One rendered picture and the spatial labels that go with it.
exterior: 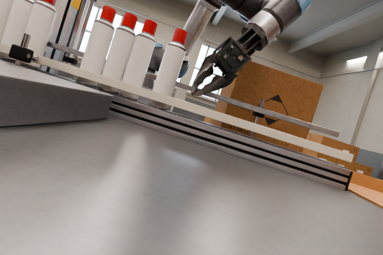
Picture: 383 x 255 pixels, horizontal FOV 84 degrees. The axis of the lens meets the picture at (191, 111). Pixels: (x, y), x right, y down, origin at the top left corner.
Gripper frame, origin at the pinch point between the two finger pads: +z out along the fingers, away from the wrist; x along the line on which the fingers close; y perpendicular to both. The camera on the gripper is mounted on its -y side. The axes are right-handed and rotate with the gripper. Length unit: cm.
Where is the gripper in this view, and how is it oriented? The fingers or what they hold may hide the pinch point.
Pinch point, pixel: (195, 91)
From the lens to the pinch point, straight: 54.5
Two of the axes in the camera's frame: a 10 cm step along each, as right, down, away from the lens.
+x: 6.7, 7.4, -0.1
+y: -0.2, 0.0, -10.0
